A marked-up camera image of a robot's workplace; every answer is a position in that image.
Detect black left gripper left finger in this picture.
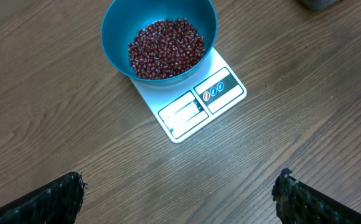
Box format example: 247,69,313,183
0,172,87,224

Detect red beans in bowl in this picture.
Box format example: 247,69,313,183
128,18,205,80

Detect blue bowl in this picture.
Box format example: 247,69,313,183
101,0,218,86

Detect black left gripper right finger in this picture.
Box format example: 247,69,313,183
271,168,361,224

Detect clear plastic food container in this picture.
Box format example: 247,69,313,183
298,0,342,11

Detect white digital kitchen scale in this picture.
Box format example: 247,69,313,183
131,49,247,143

